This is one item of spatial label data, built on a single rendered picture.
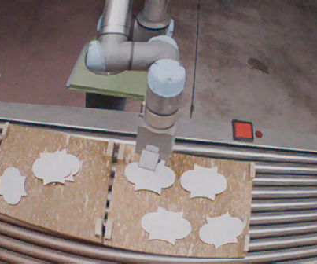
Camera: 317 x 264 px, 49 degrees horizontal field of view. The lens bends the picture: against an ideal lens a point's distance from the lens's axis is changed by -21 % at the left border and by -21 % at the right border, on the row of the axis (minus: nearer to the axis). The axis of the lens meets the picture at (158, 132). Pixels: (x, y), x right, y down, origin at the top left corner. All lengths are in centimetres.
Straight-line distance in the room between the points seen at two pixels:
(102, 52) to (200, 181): 48
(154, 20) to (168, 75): 51
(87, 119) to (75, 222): 39
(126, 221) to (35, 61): 206
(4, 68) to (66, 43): 59
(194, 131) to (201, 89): 145
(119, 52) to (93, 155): 39
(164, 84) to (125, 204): 40
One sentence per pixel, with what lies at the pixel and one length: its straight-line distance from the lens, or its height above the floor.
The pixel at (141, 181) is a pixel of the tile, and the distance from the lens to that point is 119.
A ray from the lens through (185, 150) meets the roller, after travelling 130.
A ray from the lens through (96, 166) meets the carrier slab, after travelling 122.
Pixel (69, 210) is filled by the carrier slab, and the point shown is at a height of 94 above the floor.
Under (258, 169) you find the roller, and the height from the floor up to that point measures 91.
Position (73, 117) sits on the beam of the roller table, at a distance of 136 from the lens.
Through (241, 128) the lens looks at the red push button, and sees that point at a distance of 138.
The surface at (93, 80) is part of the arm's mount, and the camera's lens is 148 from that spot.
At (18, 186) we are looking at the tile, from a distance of 119.
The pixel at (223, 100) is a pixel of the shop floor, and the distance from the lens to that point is 276.
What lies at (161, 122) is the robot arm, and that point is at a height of 121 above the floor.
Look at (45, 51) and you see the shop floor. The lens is 308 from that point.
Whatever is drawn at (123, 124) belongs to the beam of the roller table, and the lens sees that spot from 134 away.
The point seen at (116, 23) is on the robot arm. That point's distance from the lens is 99.
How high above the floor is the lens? 195
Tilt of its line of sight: 51 degrees down
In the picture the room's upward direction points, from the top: 10 degrees clockwise
